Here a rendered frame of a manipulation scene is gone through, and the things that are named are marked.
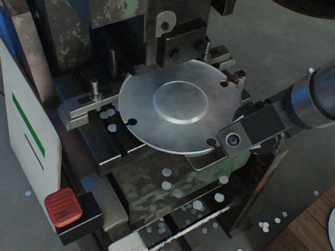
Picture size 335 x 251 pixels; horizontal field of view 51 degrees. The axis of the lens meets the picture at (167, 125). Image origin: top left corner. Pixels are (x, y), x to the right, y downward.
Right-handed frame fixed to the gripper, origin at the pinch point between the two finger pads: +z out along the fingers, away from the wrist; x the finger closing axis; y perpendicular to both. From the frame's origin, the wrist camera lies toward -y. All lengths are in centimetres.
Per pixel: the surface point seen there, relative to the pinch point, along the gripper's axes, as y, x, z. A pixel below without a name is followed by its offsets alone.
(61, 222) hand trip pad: -33.6, 1.8, 12.2
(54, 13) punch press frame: -14, 45, 19
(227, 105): 10.4, 6.8, 12.5
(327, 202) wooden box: 43, -36, 41
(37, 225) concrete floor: -41, 4, 97
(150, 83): -1.5, 20.4, 18.7
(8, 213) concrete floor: -49, 14, 101
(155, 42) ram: -3.3, 23.9, 2.0
